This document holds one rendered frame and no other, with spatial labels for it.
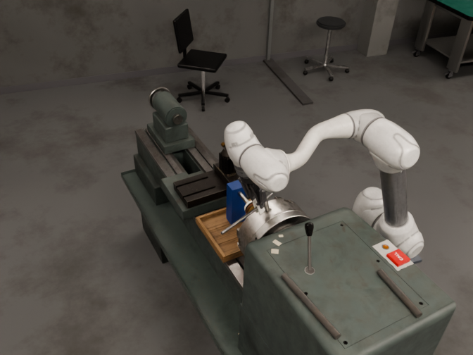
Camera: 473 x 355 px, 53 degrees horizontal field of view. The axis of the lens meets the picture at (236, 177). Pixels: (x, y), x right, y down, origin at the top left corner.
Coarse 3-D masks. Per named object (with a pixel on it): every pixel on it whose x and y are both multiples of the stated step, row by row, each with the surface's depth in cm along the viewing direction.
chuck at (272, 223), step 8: (280, 216) 190; (288, 216) 190; (296, 216) 192; (304, 216) 195; (264, 224) 190; (272, 224) 188; (280, 224) 190; (288, 224) 192; (296, 224) 195; (256, 232) 191; (264, 232) 188; (272, 232) 190
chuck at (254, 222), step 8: (272, 200) 198; (280, 200) 199; (272, 208) 194; (280, 208) 194; (288, 208) 195; (296, 208) 197; (248, 216) 196; (256, 216) 194; (264, 216) 192; (272, 216) 191; (248, 224) 195; (256, 224) 192; (240, 232) 198; (248, 232) 194; (240, 240) 199; (248, 240) 193; (240, 248) 202
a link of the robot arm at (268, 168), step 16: (320, 128) 177; (336, 128) 180; (352, 128) 183; (304, 144) 166; (240, 160) 157; (256, 160) 151; (272, 160) 150; (288, 160) 154; (304, 160) 161; (256, 176) 150; (272, 176) 147; (288, 176) 150; (272, 192) 151
